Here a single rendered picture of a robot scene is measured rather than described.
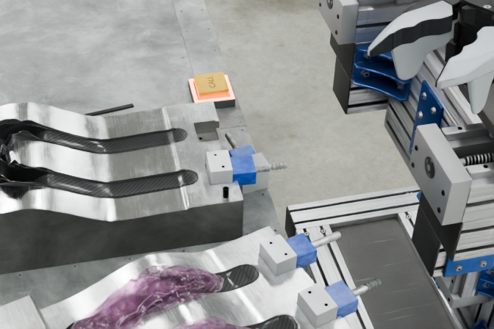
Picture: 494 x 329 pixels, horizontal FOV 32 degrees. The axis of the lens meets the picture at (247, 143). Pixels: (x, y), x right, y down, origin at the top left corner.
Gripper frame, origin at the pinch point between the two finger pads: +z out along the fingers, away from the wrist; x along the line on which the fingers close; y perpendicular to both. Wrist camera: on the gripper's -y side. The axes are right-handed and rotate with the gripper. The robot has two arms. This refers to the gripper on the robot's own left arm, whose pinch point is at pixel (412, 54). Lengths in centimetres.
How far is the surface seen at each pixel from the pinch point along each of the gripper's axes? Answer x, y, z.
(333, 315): 24, 56, -13
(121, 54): 104, 52, -30
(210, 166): 54, 47, -15
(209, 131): 66, 51, -24
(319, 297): 26, 54, -13
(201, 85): 81, 51, -33
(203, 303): 35, 53, 1
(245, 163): 52, 49, -21
